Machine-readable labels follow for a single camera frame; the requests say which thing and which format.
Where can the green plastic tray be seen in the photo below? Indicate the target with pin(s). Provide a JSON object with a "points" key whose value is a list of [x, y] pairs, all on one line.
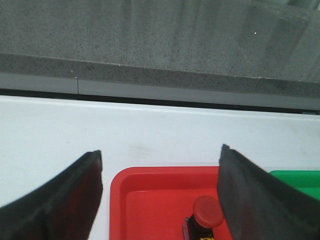
{"points": [[306, 181]]}

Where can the red plastic tray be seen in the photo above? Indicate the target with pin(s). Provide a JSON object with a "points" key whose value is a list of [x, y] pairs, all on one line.
{"points": [[151, 203]]}

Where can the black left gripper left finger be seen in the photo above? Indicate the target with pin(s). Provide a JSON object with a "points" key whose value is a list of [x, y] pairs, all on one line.
{"points": [[64, 208]]}

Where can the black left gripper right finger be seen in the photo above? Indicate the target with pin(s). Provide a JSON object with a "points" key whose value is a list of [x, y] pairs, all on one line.
{"points": [[259, 206]]}

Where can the grey stone counter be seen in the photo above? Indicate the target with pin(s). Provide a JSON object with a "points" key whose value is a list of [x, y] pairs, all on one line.
{"points": [[255, 53]]}

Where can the red mushroom push button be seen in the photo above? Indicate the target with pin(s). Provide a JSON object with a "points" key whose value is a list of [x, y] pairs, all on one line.
{"points": [[206, 215]]}

